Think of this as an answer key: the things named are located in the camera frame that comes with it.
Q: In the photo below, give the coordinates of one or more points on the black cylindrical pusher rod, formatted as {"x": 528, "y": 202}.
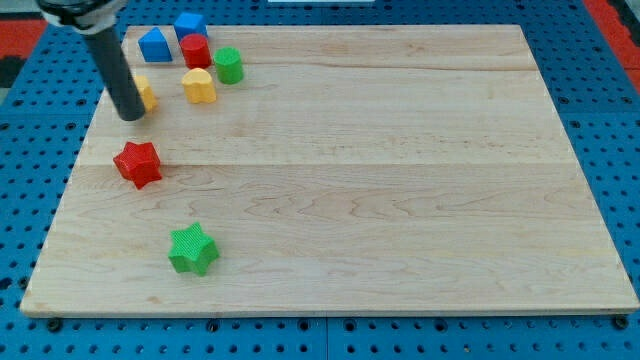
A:
{"x": 105, "y": 49}

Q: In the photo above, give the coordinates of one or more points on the green cylinder block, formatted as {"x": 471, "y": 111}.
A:
{"x": 229, "y": 66}

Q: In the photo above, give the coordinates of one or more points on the blue cube block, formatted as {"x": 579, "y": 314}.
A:
{"x": 190, "y": 23}

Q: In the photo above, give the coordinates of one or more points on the green star block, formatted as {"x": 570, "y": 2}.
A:
{"x": 192, "y": 250}

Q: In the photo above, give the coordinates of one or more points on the red cylinder block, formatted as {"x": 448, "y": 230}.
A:
{"x": 195, "y": 51}

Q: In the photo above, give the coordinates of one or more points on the yellow hexagon block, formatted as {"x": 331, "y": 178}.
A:
{"x": 146, "y": 93}

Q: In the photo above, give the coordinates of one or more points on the wooden board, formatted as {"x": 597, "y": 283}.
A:
{"x": 354, "y": 171}

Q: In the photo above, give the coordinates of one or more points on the yellow heart block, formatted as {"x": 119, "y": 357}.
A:
{"x": 198, "y": 86}

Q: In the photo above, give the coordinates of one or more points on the red star block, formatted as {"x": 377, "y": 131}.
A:
{"x": 138, "y": 163}

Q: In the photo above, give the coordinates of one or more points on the blue house-shaped block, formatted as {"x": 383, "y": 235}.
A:
{"x": 154, "y": 47}

